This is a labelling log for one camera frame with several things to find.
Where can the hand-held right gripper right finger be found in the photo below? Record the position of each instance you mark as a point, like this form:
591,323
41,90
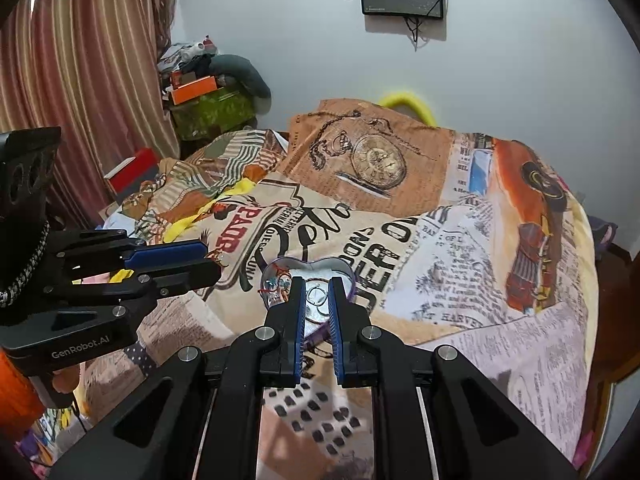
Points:
337,330

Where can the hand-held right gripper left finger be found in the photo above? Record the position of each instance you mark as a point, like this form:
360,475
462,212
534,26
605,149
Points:
298,330

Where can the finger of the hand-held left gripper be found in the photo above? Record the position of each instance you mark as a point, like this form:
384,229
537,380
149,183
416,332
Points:
180,282
165,255

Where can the purple heart-shaped tin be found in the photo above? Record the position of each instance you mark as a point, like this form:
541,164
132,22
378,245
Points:
312,272

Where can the person's left forearm orange sleeve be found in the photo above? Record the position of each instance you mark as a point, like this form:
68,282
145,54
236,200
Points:
17,395

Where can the person's left hand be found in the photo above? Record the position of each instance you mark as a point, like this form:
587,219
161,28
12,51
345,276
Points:
65,380

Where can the yellow cloth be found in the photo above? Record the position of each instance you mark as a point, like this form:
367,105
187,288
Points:
200,215

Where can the white cloth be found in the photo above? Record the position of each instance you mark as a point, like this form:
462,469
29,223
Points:
117,221

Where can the red box with white lid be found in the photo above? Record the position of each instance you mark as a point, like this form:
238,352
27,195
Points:
132,172

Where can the striped patchwork quilt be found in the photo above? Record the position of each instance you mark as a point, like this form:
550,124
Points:
220,170

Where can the newspaper printed blanket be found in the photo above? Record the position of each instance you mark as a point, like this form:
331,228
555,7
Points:
450,260

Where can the green patterned bag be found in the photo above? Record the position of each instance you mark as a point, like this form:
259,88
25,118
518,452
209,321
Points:
215,112

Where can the orange box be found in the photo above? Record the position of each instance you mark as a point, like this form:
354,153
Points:
192,90

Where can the grey plush cloth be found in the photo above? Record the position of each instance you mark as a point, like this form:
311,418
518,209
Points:
245,75

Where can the striped brown curtain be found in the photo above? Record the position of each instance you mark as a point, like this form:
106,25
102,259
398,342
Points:
90,60

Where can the yellow plush hoop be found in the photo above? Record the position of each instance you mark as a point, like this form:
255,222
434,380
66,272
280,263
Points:
405,97

